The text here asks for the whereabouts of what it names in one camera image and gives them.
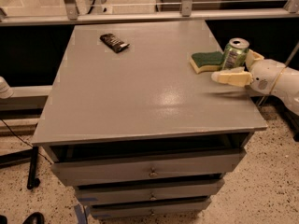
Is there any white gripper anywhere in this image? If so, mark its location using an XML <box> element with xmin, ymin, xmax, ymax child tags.
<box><xmin>211</xmin><ymin>49</ymin><xmax>285</xmax><ymax>95</ymax></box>

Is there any green and yellow sponge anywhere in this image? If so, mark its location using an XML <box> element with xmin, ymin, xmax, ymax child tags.
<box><xmin>190</xmin><ymin>51</ymin><xmax>222</xmax><ymax>74</ymax></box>

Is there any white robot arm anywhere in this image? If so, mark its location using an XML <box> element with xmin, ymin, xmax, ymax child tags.
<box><xmin>211</xmin><ymin>50</ymin><xmax>299</xmax><ymax>115</ymax></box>

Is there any top grey drawer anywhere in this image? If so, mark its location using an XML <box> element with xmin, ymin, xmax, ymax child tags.
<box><xmin>51</xmin><ymin>148</ymin><xmax>246</xmax><ymax>186</ymax></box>

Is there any white bottle at left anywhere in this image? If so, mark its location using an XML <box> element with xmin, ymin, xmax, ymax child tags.
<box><xmin>0</xmin><ymin>77</ymin><xmax>13</xmax><ymax>99</ymax></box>

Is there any metal railing frame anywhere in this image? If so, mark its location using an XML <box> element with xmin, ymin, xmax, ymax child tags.
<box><xmin>0</xmin><ymin>0</ymin><xmax>299</xmax><ymax>26</ymax></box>

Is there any grey drawer cabinet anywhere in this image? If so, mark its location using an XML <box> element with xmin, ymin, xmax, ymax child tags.
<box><xmin>31</xmin><ymin>20</ymin><xmax>268</xmax><ymax>220</ymax></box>

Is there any black shoe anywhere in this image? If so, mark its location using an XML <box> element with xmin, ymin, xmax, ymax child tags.
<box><xmin>22</xmin><ymin>212</ymin><xmax>45</xmax><ymax>224</ymax></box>

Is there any black snack packet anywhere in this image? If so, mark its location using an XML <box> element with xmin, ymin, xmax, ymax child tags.
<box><xmin>100</xmin><ymin>34</ymin><xmax>129</xmax><ymax>53</ymax></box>

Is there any bottom grey drawer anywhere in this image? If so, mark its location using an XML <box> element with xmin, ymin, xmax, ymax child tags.
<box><xmin>91</xmin><ymin>197</ymin><xmax>211</xmax><ymax>219</ymax></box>

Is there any black cable on floor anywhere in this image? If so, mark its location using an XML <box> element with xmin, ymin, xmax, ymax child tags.
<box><xmin>0</xmin><ymin>118</ymin><xmax>53</xmax><ymax>165</ymax></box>

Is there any middle grey drawer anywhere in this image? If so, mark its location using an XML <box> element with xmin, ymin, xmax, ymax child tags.
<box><xmin>76</xmin><ymin>179</ymin><xmax>224</xmax><ymax>205</ymax></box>

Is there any black stand leg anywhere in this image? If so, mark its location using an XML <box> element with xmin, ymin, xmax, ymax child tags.
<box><xmin>0</xmin><ymin>147</ymin><xmax>40</xmax><ymax>189</ymax></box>

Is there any green soda can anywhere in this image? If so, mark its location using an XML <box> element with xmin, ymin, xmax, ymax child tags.
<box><xmin>221</xmin><ymin>37</ymin><xmax>249</xmax><ymax>70</ymax></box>

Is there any grey drawer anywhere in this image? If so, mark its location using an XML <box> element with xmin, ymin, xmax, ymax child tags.
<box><xmin>76</xmin><ymin>179</ymin><xmax>224</xmax><ymax>205</ymax></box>
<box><xmin>91</xmin><ymin>197</ymin><xmax>211</xmax><ymax>219</ymax></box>
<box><xmin>51</xmin><ymin>148</ymin><xmax>246</xmax><ymax>186</ymax></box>

